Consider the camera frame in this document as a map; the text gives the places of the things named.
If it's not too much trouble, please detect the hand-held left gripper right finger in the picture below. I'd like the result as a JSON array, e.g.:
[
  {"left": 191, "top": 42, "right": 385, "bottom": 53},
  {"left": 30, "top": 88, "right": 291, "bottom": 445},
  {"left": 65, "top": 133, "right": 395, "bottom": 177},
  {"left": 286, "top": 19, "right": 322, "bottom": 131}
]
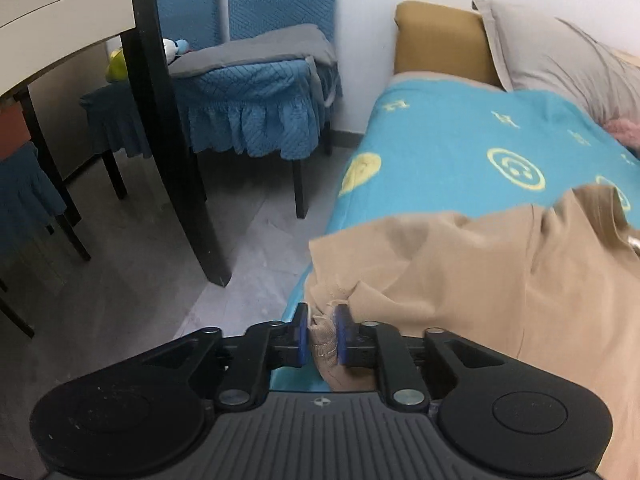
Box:
[{"left": 335, "top": 303, "right": 507, "bottom": 409}]

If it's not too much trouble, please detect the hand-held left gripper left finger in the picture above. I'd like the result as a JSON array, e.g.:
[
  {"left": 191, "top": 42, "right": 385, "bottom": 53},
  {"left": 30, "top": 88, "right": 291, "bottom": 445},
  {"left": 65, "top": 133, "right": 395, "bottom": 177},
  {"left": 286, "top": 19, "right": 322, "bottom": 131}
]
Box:
[{"left": 142, "top": 302, "right": 310, "bottom": 411}]

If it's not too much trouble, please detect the tan garment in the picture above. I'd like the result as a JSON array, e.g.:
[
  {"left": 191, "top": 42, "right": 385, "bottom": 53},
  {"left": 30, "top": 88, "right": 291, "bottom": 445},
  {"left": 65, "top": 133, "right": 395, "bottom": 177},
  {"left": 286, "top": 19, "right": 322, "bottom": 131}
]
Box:
[{"left": 303, "top": 183, "right": 640, "bottom": 480}]

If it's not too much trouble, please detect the blue smiley print blanket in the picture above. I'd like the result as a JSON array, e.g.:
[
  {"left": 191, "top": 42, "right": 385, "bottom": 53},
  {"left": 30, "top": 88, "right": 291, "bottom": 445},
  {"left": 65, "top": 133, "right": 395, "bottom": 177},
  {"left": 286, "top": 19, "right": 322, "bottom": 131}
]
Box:
[{"left": 270, "top": 73, "right": 640, "bottom": 393}]

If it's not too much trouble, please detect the chair with blue quilted cover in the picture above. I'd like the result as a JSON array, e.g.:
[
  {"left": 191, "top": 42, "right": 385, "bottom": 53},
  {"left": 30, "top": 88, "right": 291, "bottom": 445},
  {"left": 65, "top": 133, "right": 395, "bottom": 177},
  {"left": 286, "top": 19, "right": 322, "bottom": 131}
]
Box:
[
  {"left": 80, "top": 81, "right": 153, "bottom": 200},
  {"left": 0, "top": 142, "right": 92, "bottom": 339},
  {"left": 169, "top": 0, "right": 344, "bottom": 220}
]

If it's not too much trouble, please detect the grey folded cloth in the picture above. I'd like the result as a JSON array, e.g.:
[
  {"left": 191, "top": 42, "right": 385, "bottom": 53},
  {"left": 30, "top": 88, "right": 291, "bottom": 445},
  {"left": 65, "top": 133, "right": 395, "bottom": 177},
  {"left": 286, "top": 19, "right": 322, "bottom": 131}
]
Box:
[{"left": 169, "top": 24, "right": 337, "bottom": 80}]

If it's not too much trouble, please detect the mustard yellow headboard cushion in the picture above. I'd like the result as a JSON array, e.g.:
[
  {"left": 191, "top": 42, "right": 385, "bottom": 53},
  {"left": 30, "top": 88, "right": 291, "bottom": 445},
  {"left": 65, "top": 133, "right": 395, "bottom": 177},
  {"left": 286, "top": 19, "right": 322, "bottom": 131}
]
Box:
[{"left": 394, "top": 1, "right": 502, "bottom": 87}]

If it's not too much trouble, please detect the white and blue plush toy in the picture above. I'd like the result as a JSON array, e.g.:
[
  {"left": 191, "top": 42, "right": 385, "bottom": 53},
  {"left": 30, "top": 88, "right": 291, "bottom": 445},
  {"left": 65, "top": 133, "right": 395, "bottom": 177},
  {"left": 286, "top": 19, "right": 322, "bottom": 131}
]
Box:
[{"left": 163, "top": 38, "right": 191, "bottom": 65}]

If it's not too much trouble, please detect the yellow green toy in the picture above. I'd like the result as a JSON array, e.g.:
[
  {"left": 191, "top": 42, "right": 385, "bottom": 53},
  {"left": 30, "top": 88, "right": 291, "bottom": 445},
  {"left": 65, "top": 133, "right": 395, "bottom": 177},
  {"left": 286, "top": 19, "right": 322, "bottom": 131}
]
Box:
[{"left": 106, "top": 48, "right": 128, "bottom": 83}]

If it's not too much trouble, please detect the grey pillow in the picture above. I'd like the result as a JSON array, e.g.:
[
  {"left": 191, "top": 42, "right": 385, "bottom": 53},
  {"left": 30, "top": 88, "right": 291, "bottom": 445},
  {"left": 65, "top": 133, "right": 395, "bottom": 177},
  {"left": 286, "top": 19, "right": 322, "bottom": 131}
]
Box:
[{"left": 472, "top": 0, "right": 640, "bottom": 128}]

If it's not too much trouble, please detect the pink fluffy cloth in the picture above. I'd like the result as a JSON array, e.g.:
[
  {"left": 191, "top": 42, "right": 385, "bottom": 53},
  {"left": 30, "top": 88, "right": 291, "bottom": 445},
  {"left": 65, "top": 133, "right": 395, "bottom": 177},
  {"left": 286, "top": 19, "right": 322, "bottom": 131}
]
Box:
[{"left": 604, "top": 117, "right": 640, "bottom": 158}]

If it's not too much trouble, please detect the beige table with black legs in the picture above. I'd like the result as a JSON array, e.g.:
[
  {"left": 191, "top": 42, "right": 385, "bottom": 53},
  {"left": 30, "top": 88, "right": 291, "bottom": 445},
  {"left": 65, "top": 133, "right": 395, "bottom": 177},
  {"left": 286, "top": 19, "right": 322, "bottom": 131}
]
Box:
[{"left": 0, "top": 0, "right": 234, "bottom": 287}]

